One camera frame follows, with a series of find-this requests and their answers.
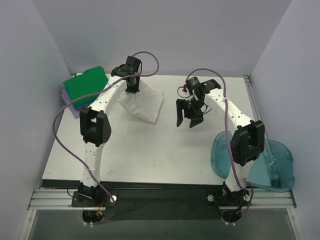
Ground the white t-shirt red print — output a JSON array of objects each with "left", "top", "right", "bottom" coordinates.
[{"left": 117, "top": 80, "right": 164, "bottom": 124}]

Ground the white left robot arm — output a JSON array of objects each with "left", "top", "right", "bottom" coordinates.
[{"left": 77, "top": 56, "right": 142, "bottom": 206}]

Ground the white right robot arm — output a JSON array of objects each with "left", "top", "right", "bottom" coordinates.
[{"left": 176, "top": 77, "right": 265, "bottom": 204}]

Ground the blue folded t-shirt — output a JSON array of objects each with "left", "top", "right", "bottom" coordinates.
[{"left": 74, "top": 104, "right": 87, "bottom": 111}]

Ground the teal plastic bin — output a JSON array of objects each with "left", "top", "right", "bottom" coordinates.
[{"left": 211, "top": 132, "right": 295, "bottom": 193}]

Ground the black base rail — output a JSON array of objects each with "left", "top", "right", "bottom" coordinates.
[{"left": 41, "top": 179, "right": 251, "bottom": 221}]

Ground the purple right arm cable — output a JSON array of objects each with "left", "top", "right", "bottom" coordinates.
[{"left": 186, "top": 68, "right": 255, "bottom": 225}]

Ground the aluminium frame rail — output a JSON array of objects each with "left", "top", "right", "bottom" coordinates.
[{"left": 24, "top": 75, "right": 299, "bottom": 240}]

